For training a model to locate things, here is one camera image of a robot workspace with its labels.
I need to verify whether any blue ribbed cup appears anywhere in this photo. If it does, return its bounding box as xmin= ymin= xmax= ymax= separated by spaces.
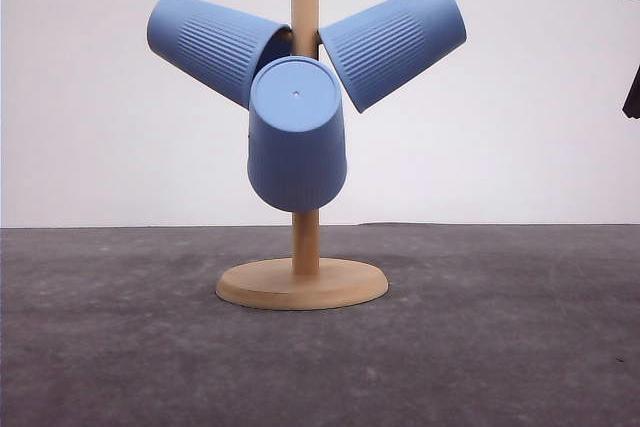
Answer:
xmin=248 ymin=56 xmax=348 ymax=212
xmin=319 ymin=0 xmax=467 ymax=113
xmin=147 ymin=0 xmax=293 ymax=109

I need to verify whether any blue ribbed cup front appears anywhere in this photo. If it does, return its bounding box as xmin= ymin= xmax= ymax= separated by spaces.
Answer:
xmin=248 ymin=56 xmax=348 ymax=212

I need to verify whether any wooden mug tree stand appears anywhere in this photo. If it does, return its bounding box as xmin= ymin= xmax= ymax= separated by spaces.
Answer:
xmin=216 ymin=0 xmax=389 ymax=311

